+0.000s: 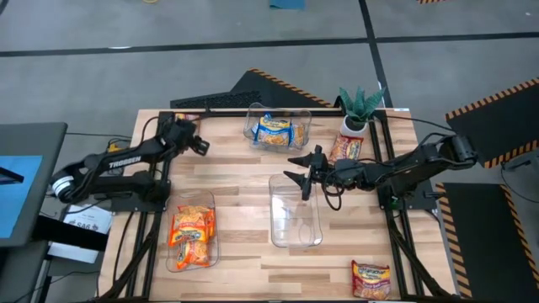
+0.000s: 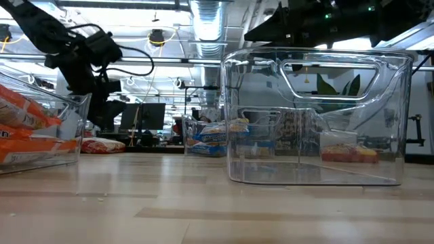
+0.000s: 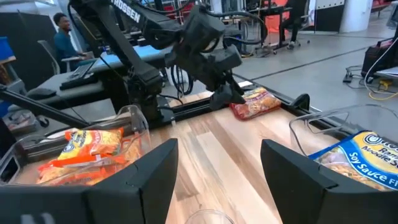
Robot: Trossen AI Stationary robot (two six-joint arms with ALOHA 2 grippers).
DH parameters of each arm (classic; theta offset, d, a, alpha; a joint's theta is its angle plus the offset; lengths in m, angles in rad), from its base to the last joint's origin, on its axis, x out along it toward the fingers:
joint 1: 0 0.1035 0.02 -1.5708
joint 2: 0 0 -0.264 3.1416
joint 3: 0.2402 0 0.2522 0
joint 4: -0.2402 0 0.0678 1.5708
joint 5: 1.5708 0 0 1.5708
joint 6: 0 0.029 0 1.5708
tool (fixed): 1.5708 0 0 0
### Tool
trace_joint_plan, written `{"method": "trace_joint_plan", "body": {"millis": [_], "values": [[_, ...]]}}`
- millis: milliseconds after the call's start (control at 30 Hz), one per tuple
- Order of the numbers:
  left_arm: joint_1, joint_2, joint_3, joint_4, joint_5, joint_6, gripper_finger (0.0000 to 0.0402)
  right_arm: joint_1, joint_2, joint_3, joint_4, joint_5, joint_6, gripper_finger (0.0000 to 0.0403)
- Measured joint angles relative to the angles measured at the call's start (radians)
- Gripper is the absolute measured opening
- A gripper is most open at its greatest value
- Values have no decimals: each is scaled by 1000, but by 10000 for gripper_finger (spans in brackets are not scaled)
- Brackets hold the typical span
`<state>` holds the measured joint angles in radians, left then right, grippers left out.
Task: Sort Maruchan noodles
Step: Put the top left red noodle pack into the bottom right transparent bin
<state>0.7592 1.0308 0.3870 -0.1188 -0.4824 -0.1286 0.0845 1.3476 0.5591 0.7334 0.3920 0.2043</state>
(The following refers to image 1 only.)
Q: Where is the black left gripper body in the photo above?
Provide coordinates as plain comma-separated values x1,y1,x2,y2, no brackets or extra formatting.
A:
168,118,199,148

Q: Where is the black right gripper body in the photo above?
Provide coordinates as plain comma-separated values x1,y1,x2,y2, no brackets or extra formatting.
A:
302,145,338,201

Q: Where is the blue Maruchan ramen pack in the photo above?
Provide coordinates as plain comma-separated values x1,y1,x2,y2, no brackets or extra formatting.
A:
253,114,295,147

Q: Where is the orange Maruchan ramen pack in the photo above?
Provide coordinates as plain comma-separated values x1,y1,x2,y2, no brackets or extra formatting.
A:
168,205,211,248
203,208,217,240
175,240,211,271

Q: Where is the clear plastic bin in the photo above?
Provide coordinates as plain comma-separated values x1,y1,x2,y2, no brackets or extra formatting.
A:
268,173,324,248
165,188,221,274
243,102,312,152

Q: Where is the green succulent in white pot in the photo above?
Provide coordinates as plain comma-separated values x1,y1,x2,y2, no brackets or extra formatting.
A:
339,86,387,139

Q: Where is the black hazard-striped platform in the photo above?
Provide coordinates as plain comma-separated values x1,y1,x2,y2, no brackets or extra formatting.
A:
435,181,539,303
169,67,334,109
445,77,539,169

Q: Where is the white paper sheet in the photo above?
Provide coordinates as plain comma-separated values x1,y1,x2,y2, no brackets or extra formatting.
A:
47,204,115,265

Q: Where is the dark grey desk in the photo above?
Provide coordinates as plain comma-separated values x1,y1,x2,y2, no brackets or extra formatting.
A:
0,121,68,249

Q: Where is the blue floor mat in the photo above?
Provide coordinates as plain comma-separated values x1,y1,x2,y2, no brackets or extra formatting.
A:
269,0,307,11

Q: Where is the blue desk mat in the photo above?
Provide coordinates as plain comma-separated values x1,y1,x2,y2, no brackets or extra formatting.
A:
0,155,44,239

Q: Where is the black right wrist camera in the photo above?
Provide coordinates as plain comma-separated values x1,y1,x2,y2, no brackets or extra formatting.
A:
332,158,364,182

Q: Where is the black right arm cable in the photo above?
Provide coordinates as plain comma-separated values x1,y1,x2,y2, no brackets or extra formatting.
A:
321,175,344,212

